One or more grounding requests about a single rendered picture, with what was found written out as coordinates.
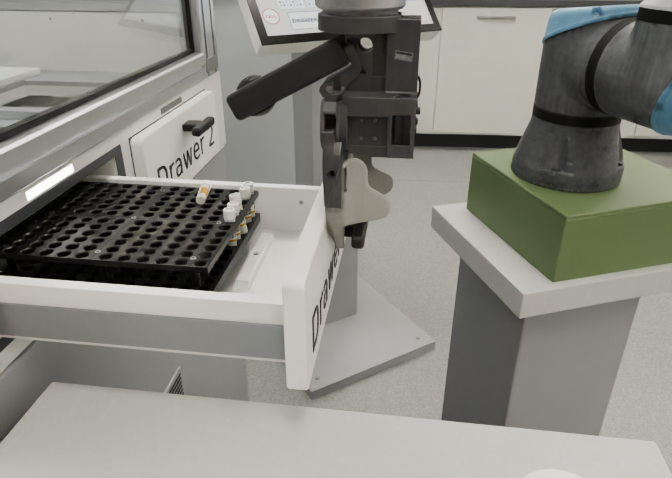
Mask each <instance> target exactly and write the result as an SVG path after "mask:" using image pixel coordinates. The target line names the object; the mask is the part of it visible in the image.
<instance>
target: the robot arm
mask: <svg viewBox="0 0 672 478"><path fill-rule="evenodd" d="M315 5H316V7H317V8H319V9H322V11H321V12H318V30H320V31H323V32H328V33H337V34H339V35H337V36H335V37H333V38H332V39H330V40H328V41H326V42H324V43H322V44H321V45H319V46H317V47H315V48H313V49H311V50H310V51H308V52H306V53H304V54H302V55H300V56H299V57H297V58H295V59H293V60H291V61H289V62H288V63H286V64H284V65H282V66H280V67H278V68H277V69H275V70H273V71H271V72H269V73H267V74H266V75H264V76H262V77H261V75H250V76H247V77H245V78H244V79H243V80H242V81H241V82H240V83H239V84H238V86H237V88H236V89H237V90H236V91H235V92H233V93H231V94H230V95H228V96H227V98H226V101H227V104H228V105H229V107H230V109H231V111H232V112H233V114H234V116H235V118H236V119H238V120H244V119H246V118H248V117H249V116H252V117H253V116H256V117H258V116H263V115H265V114H267V113H269V112H270V111H271V110H272V109H273V107H274V105H275V104H276V102H278V101H280V100H282V99H284V98H286V97H288V96H290V95H292V94H293V93H295V92H297V91H299V90H301V89H303V88H305V87H307V86H309V85H311V84H313V83H314V82H316V81H318V80H320V79H322V78H324V77H326V76H328V75H330V74H332V73H334V72H335V71H337V70H339V69H341V68H343V67H345V66H346V67H345V68H343V69H342V70H340V71H338V72H336V73H334V74H332V75H331V76H329V77H327V78H326V80H325V81H324V82H323V84H322V85H321V87H320V89H319V92H320V94H321V95H322V97H323V98H322V100H321V106H320V143H321V148H322V149H323V157H322V174H323V193H324V206H325V214H326V221H327V228H328V232H329V234H330V235H331V237H332V239H333V241H334V243H335V244H336V246H337V247H338V248H343V249H344V233H345V226H348V225H352V224H357V223H362V222H367V221H372V220H378V219H382V218H384V217H386V216H387V215H388V214H389V212H390V210H391V203H390V200H389V198H388V197H387V196H385V195H384V194H387V193H388V192H390V191H391V189H392V188H393V179H392V177H391V176H390V175H389V174H387V173H385V172H383V171H381V170H379V169H377V168H375V167H374V166H373V164H372V157H383V158H403V159H413V151H414V141H416V130H417V124H418V118H417V116H416V115H420V107H418V97H419V96H420V92H421V78H420V76H419V75H418V68H419V53H420V37H421V21H422V19H421V15H402V12H400V11H398V10H400V9H403V8H404V7H405V6H406V0H315ZM343 34H344V35H343ZM362 38H368V39H370V40H371V42H372V45H373V46H372V47H370V48H365V47H363V46H362V44H361V39H362ZM542 44H543V48H542V55H541V61H540V67H539V73H538V79H537V86H536V92H535V98H534V105H533V111H532V116H531V119H530V122H529V123H528V125H527V127H526V129H525V131H524V133H523V135H522V137H521V139H520V141H519V143H518V145H517V147H516V148H515V150H514V153H513V158H512V164H511V169H512V171H513V173H514V174H515V175H517V176H518V177H519V178H521V179H523V180H524V181H526V182H529V183H531V184H534V185H537V186H540V187H544V188H548V189H552V190H557V191H564V192H574V193H594V192H602V191H607V190H610V189H613V188H615V187H617V186H618V185H619V184H620V183H621V179H622V175H623V171H624V161H623V150H622V141H621V133H620V125H621V120H622V119H623V120H626V121H629V122H632V123H635V124H638V125H641V126H643V127H646V128H649V129H652V130H654V131H655V132H656V133H658V134H661V135H666V136H670V135H671V136H672V0H644V1H643V2H641V3H640V4H628V5H610V6H592V7H575V8H561V9H558V10H556V11H554V12H553V13H552V14H551V15H550V17H549V19H548V22H547V27H546V32H545V36H544V37H543V39H542ZM350 62H351V64H350V65H348V64H349V63H350ZM347 65H348V66H347ZM418 81H419V92H417V84H418ZM391 141H392V143H391ZM351 154H353V158H351Z"/></svg>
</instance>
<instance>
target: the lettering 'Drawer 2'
mask: <svg viewBox="0 0 672 478"><path fill-rule="evenodd" d="M212 134H213V128H212V126H211V138H210V144H209V147H211V146H212V145H213V144H214V141H213V142H212V143H211V140H212ZM196 145H197V146H198V149H196V150H195V146H196ZM199 149H200V148H199V144H198V142H196V143H195V144H194V157H195V159H196V160H197V159H199V157H200V153H199V156H198V157H196V155H195V153H196V152H197V151H198V150H199ZM186 153H187V162H186V159H185V155H184V154H183V157H184V161H185V165H186V169H188V158H189V161H190V165H192V147H190V156H189V152H188V150H187V151H186ZM190 158H191V160H190ZM178 160H179V161H180V164H179V165H178V166H177V169H176V173H177V176H178V177H180V176H181V173H183V167H182V161H181V158H177V160H176V161H175V162H176V163H177V161H178ZM180 166H181V172H180V174H178V168H179V167H180ZM161 169H164V170H165V172H166V178H167V179H168V171H167V168H166V166H161V167H160V168H158V169H157V173H158V178H160V172H159V171H160V170H161Z"/></svg>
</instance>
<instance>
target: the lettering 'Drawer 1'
mask: <svg viewBox="0 0 672 478"><path fill-rule="evenodd" d="M336 248H337V250H336ZM335 250H336V253H335ZM335 250H334V253H333V256H332V260H331V262H330V271H329V269H328V277H329V290H330V288H331V279H332V280H333V259H334V268H336V265H337V259H336V263H335V258H336V254H337V251H338V256H339V248H338V247H337V246H336V244H335ZM325 285H326V289H325ZM324 290H325V294H324V309H325V308H326V303H327V299H328V282H327V279H326V280H325V283H324ZM325 295H326V302H325ZM322 296H323V290H322V294H321V298H320V325H321V323H322V313H321V305H322ZM316 311H317V334H316V339H315V342H314V317H315V313H316ZM318 329H319V307H318V305H316V307H315V310H314V314H313V317H312V330H313V353H314V350H315V346H316V342H317V337H318Z"/></svg>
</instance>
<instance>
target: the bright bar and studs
mask: <svg viewBox="0 0 672 478"><path fill-rule="evenodd" d="M273 241H274V237H273V233H269V232H262V234H261V236H260V237H259V239H258V241H257V243H256V245H255V247H254V248H253V250H252V252H251V254H250V256H249V257H248V259H247V261H246V263H245V265H244V267H243V268H242V270H241V272H240V274H239V276H238V277H237V279H236V284H237V289H243V290H249V289H250V288H251V286H252V284H253V281H254V279H255V277H256V275H257V273H258V271H259V269H260V267H261V265H262V263H263V261H264V259H265V257H266V255H267V253H268V251H269V249H270V247H271V245H272V243H273Z"/></svg>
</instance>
